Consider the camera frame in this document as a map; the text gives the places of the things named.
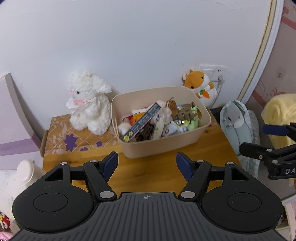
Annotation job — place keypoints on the white panda snack bag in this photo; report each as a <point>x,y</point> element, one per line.
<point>175,127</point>

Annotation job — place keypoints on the white plush bunny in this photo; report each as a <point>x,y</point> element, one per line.
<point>89,105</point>

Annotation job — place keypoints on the purple striped box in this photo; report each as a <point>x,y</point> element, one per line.
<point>18,140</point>

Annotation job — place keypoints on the orange sock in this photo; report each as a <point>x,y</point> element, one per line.
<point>136,117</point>

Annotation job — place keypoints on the brown hair claw clip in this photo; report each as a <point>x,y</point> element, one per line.
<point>181,112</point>

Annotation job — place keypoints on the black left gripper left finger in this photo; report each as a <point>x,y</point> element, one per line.
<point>66,196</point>

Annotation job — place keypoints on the white wall socket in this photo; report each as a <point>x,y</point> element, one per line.
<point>214,72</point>

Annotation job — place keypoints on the orange hamster plush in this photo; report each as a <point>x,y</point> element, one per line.
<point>201,85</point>

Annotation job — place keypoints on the green snack bag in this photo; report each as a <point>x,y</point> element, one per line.
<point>193,118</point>

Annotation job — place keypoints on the floral patterned box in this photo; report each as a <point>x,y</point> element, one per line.
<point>63,142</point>

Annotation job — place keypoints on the white ceramic figurine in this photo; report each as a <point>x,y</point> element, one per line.
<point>14,182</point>

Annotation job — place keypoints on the red Hello Kitty plush clip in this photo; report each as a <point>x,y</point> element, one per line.
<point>127,118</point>

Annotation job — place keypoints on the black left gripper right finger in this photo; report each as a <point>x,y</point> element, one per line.
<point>228,196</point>

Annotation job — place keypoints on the yellow rolled towel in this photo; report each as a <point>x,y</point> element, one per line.
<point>280,110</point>

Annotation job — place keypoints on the dark blue card box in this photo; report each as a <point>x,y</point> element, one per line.
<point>140,124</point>

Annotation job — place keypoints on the white oval packet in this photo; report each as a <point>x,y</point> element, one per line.
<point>158,129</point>

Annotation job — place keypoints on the white furry plush with orange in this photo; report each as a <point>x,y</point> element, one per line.
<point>123,128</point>

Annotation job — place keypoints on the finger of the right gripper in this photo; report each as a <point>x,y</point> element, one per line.
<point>283,130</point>
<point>256,152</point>

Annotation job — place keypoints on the beige storage bin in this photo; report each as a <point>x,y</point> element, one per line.
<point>123,104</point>

